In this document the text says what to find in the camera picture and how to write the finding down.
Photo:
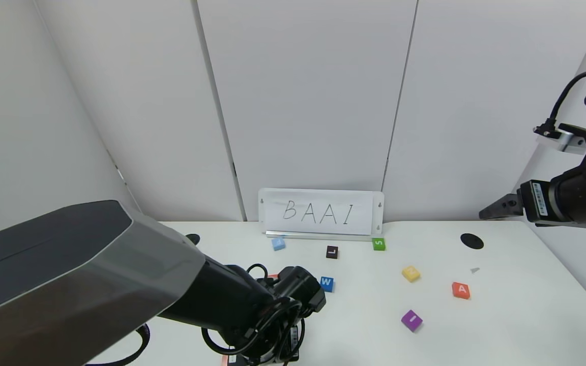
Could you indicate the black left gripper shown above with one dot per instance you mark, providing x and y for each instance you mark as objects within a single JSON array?
[{"x": 293, "y": 339}]

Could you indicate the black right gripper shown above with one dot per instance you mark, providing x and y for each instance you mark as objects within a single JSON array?
[{"x": 536, "y": 202}]

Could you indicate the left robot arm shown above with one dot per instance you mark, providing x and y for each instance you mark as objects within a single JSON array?
[{"x": 69, "y": 274}]

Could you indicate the white paper reading BAAI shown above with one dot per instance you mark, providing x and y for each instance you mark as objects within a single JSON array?
[{"x": 272, "y": 223}]

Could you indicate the black round table grommet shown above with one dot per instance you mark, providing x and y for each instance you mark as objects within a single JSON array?
[
  {"x": 471, "y": 242},
  {"x": 194, "y": 239}
]

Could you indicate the blue letter W block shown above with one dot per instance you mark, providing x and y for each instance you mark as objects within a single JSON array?
[{"x": 327, "y": 284}]

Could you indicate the orange letter A block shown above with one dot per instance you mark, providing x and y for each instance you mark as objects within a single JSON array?
[{"x": 460, "y": 291}]

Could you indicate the black letter L block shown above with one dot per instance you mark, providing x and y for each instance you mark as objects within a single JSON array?
[{"x": 331, "y": 252}]

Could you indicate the light blue letter block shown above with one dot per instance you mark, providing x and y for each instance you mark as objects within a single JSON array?
[{"x": 279, "y": 244}]

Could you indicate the yellow letter block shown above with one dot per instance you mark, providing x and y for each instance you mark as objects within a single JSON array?
[{"x": 410, "y": 274}]

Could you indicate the purple letter I block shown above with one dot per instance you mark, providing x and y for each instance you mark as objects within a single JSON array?
[{"x": 411, "y": 321}]

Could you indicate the white sign holder board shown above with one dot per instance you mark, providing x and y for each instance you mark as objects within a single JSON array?
[{"x": 377, "y": 216}]

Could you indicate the green letter S block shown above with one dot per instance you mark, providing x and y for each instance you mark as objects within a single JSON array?
[{"x": 379, "y": 245}]

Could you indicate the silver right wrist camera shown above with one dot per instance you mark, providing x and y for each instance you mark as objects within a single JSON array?
[{"x": 568, "y": 139}]

